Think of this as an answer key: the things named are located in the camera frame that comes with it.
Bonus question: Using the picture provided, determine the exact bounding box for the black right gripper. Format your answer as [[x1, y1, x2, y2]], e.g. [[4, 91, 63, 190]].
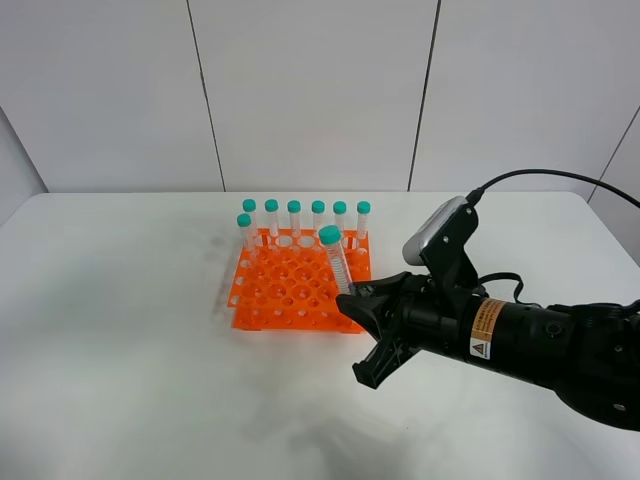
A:
[[335, 272, 483, 389]]

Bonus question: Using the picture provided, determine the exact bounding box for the test tube with teal cap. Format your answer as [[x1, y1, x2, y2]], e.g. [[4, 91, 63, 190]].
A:
[[318, 225, 354, 295]]

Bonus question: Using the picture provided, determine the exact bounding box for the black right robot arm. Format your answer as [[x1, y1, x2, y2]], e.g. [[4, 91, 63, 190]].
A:
[[336, 272, 639, 431]]

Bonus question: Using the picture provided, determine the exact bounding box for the orange test tube rack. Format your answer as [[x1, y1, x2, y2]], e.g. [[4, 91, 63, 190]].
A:
[[227, 228, 363, 334]]

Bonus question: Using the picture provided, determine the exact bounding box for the rack tube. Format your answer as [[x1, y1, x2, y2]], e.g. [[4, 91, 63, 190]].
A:
[[333, 201, 347, 236], [237, 213, 256, 260], [242, 198, 259, 240], [356, 201, 371, 240], [311, 200, 325, 238], [265, 199, 279, 245], [287, 200, 301, 238]]

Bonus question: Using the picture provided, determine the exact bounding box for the rack tube front left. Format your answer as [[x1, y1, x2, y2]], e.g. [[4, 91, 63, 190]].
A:
[[237, 213, 256, 260]]

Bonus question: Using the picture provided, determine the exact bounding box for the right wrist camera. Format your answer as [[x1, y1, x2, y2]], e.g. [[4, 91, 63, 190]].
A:
[[402, 196, 479, 289]]

